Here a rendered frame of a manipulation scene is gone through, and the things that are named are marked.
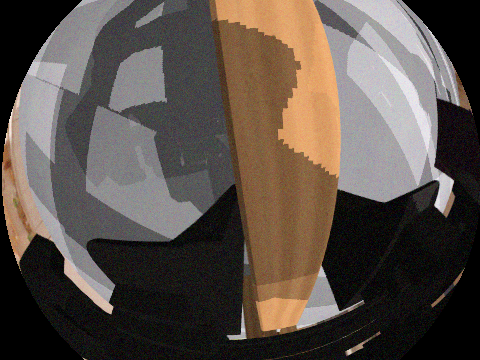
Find wooden post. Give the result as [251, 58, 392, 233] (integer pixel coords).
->
[241, 275, 297, 339]

